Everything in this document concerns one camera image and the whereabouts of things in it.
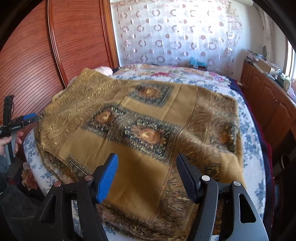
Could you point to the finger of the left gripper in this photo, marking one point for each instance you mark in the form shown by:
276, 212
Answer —
26, 120

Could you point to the wooden louvered wardrobe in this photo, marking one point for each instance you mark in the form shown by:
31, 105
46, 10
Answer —
44, 44

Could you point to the sheer circle-pattern curtain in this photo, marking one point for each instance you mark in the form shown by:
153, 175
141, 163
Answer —
173, 32

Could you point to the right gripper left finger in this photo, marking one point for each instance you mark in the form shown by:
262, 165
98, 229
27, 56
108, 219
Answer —
55, 217

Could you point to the blue floral white sheet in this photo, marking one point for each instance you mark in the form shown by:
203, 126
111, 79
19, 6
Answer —
249, 143

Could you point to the bright window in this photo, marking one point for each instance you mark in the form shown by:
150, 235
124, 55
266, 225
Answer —
289, 63

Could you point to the floral pink quilt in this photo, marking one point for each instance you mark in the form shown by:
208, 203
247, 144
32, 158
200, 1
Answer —
170, 74

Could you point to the box with blue cloth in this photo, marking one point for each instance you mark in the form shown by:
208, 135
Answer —
194, 63

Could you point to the wooden sideboard cabinet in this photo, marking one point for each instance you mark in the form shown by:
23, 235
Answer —
271, 106

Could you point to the cardboard box on cabinet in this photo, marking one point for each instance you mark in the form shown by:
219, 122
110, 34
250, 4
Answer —
265, 66

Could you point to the golden patterned garment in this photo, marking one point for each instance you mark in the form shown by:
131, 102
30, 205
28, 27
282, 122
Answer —
143, 143

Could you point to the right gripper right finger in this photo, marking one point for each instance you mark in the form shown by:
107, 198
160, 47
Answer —
240, 219

